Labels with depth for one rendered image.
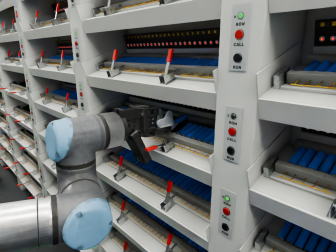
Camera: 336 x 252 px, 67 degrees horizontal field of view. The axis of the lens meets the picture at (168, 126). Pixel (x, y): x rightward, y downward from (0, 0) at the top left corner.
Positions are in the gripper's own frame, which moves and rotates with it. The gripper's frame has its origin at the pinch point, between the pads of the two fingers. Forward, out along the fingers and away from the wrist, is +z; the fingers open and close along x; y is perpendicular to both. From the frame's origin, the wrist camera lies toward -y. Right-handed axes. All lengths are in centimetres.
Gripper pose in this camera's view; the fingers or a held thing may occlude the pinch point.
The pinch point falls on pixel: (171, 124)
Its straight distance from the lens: 80.7
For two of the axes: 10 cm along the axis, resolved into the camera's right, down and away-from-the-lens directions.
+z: 7.3, -1.5, 6.6
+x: -6.8, -2.0, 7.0
